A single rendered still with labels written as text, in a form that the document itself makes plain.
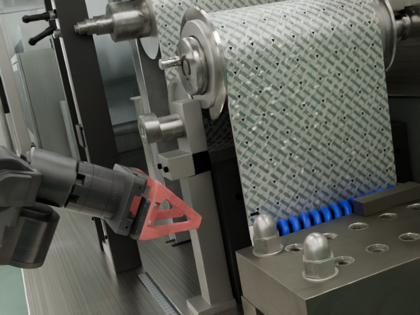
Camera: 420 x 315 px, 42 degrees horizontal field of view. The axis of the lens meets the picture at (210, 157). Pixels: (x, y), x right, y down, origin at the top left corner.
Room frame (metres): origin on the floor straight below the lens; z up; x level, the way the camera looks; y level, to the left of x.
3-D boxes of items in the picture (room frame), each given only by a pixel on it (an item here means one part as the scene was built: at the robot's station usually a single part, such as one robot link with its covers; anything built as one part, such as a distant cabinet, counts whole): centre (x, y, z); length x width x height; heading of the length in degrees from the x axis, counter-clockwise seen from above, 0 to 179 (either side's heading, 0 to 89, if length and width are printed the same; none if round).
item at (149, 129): (0.73, 0.07, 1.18); 0.04 x 0.02 x 0.04; 20
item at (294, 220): (0.69, -0.15, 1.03); 0.21 x 0.04 x 0.03; 110
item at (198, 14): (0.73, -0.01, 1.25); 0.15 x 0.01 x 0.15; 20
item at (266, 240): (0.60, -0.05, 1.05); 0.04 x 0.04 x 0.04
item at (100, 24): (0.93, 0.15, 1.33); 0.06 x 0.03 x 0.03; 110
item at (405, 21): (0.83, -0.29, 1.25); 0.07 x 0.04 x 0.04; 110
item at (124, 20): (0.95, 0.09, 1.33); 0.06 x 0.06 x 0.06; 20
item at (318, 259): (0.52, -0.09, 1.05); 0.04 x 0.04 x 0.04
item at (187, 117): (0.75, 0.04, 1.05); 0.06 x 0.05 x 0.31; 110
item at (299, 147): (0.71, -0.14, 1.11); 0.23 x 0.01 x 0.18; 110
